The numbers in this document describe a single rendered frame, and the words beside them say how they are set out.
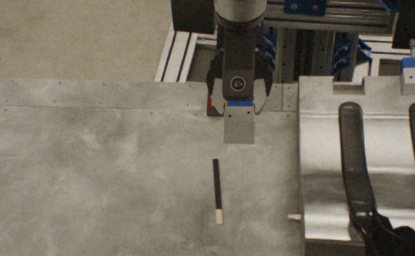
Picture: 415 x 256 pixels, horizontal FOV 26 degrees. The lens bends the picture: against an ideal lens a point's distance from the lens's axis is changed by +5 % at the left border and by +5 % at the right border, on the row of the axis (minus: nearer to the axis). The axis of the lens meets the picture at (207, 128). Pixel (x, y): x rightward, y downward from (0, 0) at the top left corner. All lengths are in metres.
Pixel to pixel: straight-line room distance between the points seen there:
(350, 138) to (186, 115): 0.32
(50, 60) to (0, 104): 1.25
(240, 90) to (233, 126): 0.16
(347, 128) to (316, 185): 0.15
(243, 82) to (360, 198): 0.26
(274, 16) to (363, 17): 0.18
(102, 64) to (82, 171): 1.37
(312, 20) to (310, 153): 0.57
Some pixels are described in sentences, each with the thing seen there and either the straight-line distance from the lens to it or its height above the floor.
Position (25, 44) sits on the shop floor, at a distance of 2.99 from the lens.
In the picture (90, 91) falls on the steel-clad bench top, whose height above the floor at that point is 0.80.
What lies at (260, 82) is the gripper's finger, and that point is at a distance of 1.35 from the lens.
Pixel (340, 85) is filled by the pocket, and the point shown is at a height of 0.87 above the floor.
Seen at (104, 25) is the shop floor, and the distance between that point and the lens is 3.01.
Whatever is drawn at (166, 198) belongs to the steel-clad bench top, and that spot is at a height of 0.80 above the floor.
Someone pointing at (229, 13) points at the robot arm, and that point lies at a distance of 1.24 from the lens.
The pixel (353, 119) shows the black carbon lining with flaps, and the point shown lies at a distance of 1.49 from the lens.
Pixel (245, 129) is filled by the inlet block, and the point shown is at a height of 0.94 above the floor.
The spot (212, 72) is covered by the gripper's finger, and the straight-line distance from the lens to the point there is 1.33.
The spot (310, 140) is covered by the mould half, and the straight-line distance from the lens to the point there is 1.45.
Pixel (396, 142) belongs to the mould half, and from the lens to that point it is 1.47.
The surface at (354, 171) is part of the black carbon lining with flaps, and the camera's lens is 1.43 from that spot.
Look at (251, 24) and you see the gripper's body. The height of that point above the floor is 1.15.
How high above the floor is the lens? 1.98
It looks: 48 degrees down
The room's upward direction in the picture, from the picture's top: 3 degrees counter-clockwise
